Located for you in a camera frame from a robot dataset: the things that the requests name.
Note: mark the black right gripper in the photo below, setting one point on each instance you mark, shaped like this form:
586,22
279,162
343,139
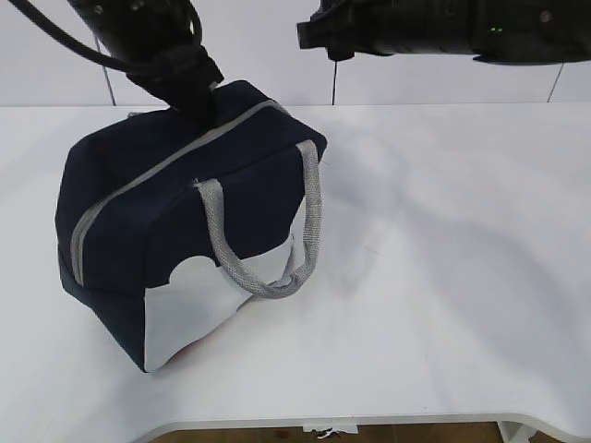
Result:
342,28

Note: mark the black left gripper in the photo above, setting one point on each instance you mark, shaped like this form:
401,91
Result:
185,78

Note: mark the navy blue lunch bag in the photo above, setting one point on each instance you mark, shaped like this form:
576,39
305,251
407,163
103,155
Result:
164,230

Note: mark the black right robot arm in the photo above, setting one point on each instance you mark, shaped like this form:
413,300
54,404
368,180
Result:
498,32

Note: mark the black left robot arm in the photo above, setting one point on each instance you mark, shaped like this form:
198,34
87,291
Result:
165,35

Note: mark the white paper under table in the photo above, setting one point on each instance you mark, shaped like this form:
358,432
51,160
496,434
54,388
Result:
329,430

